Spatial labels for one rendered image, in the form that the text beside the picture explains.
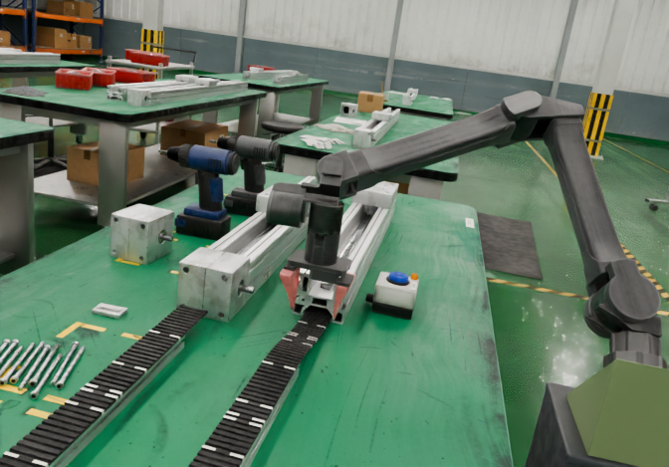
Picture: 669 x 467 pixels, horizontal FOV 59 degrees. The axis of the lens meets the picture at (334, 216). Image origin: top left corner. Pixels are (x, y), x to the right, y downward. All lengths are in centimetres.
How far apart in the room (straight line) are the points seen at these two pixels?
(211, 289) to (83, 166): 306
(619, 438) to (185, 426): 58
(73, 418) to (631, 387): 70
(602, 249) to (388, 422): 45
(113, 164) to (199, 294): 249
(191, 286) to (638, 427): 72
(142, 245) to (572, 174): 85
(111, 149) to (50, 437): 282
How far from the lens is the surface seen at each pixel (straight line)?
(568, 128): 115
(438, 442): 86
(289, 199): 98
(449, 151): 107
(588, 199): 108
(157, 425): 82
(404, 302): 115
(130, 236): 129
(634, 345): 99
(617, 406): 90
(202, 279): 105
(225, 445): 74
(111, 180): 353
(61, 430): 77
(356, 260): 118
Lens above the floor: 127
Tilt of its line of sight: 16 degrees down
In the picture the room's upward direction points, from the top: 8 degrees clockwise
